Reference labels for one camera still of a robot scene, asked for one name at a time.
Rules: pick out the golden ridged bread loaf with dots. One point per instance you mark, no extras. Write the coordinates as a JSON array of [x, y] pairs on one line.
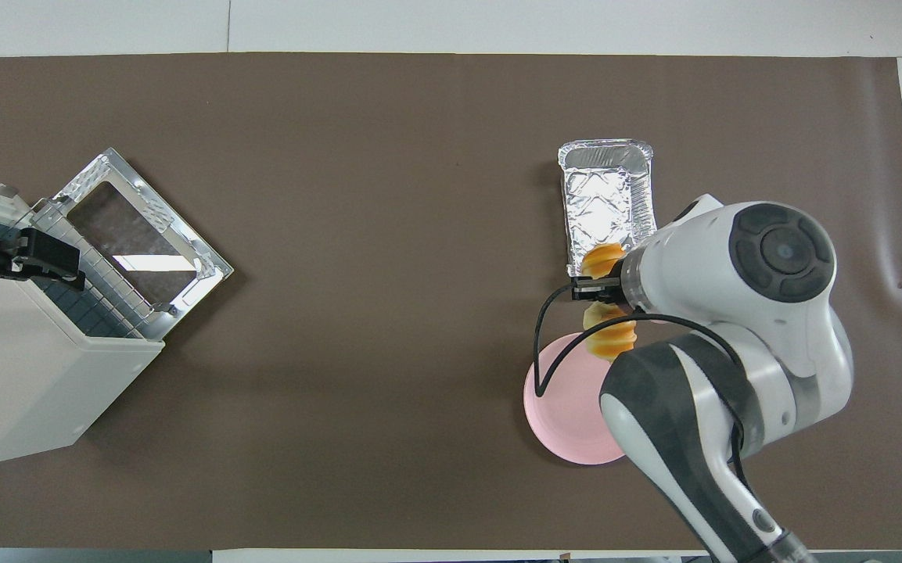
[[611, 340]]

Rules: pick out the cream toaster oven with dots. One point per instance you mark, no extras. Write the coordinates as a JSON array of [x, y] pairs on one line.
[[20, 375]]

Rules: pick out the pink round plate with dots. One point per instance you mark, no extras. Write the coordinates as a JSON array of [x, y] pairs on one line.
[[568, 414]]

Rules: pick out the brown table mat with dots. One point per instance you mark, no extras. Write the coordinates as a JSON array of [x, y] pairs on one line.
[[380, 313]]

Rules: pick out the glass oven door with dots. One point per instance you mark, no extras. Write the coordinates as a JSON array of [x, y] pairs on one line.
[[185, 258]]

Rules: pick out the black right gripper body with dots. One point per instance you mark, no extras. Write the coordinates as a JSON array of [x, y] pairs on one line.
[[598, 291]]

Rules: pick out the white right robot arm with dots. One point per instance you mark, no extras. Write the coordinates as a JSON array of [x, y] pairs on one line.
[[732, 352]]

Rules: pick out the aluminium foil baking tray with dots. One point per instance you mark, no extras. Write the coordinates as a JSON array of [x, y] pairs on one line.
[[603, 203]]

